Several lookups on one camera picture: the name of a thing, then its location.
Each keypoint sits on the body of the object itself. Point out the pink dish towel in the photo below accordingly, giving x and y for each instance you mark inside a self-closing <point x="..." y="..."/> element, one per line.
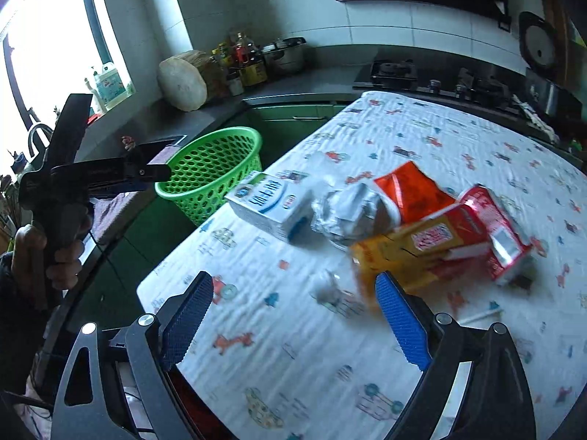
<point x="113" y="216"/>

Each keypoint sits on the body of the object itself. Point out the red cola can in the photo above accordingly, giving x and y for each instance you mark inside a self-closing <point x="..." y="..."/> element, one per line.
<point x="511" y="247"/>

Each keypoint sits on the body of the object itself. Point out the yellow label oil bottle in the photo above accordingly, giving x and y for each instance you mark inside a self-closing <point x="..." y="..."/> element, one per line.
<point x="252" y="65"/>

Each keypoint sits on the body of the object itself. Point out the orange snack bag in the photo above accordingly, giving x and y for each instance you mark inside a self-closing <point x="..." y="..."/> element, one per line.
<point x="415" y="194"/>

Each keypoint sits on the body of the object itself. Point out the green kitchen cabinet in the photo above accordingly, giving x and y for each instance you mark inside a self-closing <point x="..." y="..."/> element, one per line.
<point x="117" y="268"/>

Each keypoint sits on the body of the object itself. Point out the steel cooking pot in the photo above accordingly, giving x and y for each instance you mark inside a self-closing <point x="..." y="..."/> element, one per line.
<point x="285" y="56"/>

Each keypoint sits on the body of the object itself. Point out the black gas stove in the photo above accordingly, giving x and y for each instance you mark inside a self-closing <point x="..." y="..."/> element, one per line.
<point x="483" y="87"/>

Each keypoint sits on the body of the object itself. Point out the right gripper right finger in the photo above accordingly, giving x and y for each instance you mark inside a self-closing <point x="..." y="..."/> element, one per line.
<point x="398" y="310"/>

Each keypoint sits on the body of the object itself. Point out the round wooden chopping block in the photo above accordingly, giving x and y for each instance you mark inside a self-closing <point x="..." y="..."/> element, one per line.
<point x="182" y="82"/>

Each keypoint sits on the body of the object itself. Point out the person's left hand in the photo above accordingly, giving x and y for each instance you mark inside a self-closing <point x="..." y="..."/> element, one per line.
<point x="30" y="268"/>

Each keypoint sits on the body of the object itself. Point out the small white condiment jar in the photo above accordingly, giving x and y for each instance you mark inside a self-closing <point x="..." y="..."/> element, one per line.
<point x="234" y="83"/>

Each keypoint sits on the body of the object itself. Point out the printed white tablecloth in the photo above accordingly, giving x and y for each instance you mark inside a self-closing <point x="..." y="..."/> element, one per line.
<point x="331" y="272"/>

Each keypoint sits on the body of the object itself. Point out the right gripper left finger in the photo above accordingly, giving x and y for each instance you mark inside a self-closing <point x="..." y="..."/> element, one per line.
<point x="180" y="318"/>

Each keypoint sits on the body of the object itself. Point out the chrome sink faucet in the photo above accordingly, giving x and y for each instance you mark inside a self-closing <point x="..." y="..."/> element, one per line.
<point x="39" y="138"/>

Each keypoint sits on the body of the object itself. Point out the white blue milk carton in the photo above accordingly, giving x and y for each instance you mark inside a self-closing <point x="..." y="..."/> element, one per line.
<point x="280" y="207"/>

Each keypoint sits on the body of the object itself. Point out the detergent jug on windowsill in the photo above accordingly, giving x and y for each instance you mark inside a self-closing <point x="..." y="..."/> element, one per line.
<point x="109" y="85"/>

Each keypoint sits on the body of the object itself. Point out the yellow red drink carton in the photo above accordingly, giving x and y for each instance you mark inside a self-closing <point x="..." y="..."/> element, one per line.
<point x="441" y="247"/>

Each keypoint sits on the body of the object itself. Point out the green plastic basket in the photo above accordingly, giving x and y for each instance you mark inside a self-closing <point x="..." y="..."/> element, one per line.
<point x="206" y="169"/>

